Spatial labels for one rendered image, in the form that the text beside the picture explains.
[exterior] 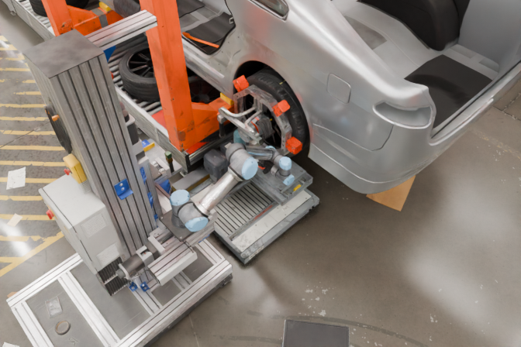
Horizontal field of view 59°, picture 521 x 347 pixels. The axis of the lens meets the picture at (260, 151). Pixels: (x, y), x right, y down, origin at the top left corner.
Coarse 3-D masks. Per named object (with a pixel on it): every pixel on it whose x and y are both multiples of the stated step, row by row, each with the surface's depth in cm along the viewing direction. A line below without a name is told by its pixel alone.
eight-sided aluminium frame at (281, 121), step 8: (248, 88) 318; (256, 88) 318; (240, 96) 331; (256, 96) 316; (264, 96) 316; (240, 104) 346; (264, 104) 312; (272, 104) 308; (240, 112) 352; (272, 112) 310; (240, 120) 352; (280, 120) 310; (280, 128) 313; (288, 128) 312; (288, 136) 318; (264, 144) 351; (280, 152) 329; (288, 152) 329
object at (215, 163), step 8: (224, 144) 378; (208, 152) 376; (216, 152) 375; (224, 152) 377; (208, 160) 371; (216, 160) 369; (224, 160) 370; (208, 168) 375; (216, 168) 368; (224, 168) 375; (216, 176) 375
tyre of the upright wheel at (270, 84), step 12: (264, 72) 326; (276, 72) 321; (252, 84) 327; (264, 84) 315; (276, 84) 312; (288, 84) 313; (276, 96) 312; (288, 96) 309; (300, 108) 311; (300, 120) 312; (300, 132) 315; (288, 156) 341
